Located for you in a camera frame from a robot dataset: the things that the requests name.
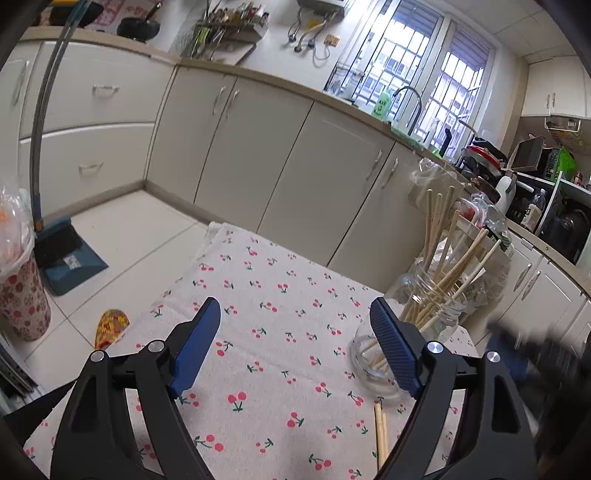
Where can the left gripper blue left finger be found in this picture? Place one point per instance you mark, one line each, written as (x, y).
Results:
(188, 344)

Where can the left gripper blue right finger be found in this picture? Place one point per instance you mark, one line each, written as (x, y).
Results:
(402, 345)

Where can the clear glass jar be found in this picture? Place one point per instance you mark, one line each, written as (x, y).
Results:
(368, 360)

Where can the cherry print tablecloth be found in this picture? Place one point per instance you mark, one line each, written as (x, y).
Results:
(277, 396)

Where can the blue dustpan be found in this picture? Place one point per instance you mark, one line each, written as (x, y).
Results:
(64, 259)

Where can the floral trash bin with bag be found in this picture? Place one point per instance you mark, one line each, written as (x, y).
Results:
(24, 302)

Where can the white metal shelf rack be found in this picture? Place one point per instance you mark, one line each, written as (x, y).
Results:
(558, 194)

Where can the black microwave oven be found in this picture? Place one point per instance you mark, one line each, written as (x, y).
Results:
(532, 157)

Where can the green dish soap bottle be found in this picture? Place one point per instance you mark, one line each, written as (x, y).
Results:
(383, 105)

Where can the black sink faucet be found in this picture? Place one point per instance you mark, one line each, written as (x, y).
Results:
(417, 111)

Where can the window with security bars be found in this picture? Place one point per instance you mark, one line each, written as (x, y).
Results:
(414, 43)

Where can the white upper cabinets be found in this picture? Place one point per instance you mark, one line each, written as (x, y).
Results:
(557, 87)

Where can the black wok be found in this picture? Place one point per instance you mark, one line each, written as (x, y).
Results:
(140, 29)

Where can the utensil rack on wall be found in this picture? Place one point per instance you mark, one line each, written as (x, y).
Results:
(226, 34)

